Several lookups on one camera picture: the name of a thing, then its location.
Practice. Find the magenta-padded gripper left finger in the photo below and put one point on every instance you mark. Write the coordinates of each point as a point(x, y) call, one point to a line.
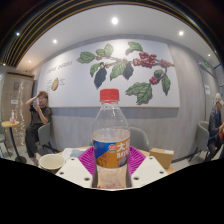
point(75, 170)

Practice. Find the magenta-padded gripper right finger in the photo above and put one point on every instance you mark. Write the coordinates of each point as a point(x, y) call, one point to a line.
point(150, 170)

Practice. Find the clear red-capped drink bottle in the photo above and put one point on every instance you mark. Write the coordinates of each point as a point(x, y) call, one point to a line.
point(111, 146)

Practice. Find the white and grey printed sheet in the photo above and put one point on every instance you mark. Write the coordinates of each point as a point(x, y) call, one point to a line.
point(71, 153)

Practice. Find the brown cardboard box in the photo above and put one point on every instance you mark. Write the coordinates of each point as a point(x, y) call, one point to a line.
point(161, 156)

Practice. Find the person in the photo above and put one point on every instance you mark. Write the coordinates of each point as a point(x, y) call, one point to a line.
point(215, 126)
point(39, 116)

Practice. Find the small round wooden side table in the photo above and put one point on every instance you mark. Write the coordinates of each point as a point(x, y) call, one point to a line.
point(10, 124)

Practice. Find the small clear bottle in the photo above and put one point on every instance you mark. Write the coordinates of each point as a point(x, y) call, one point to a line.
point(13, 117)

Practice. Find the round ceiling lights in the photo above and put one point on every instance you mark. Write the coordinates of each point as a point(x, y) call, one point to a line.
point(114, 20)

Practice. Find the coffee plant wall mural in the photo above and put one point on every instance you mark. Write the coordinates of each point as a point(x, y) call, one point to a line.
point(76, 90)

